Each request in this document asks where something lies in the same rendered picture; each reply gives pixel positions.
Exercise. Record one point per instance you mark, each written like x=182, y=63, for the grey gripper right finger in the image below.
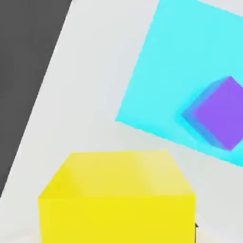
x=199, y=236

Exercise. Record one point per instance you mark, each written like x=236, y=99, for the small purple cube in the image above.
x=222, y=115

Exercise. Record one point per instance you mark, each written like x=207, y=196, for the large cyan box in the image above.
x=176, y=76

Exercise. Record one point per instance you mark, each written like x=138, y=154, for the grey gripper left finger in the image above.
x=32, y=240

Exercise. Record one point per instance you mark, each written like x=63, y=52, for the small yellow cube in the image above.
x=117, y=212

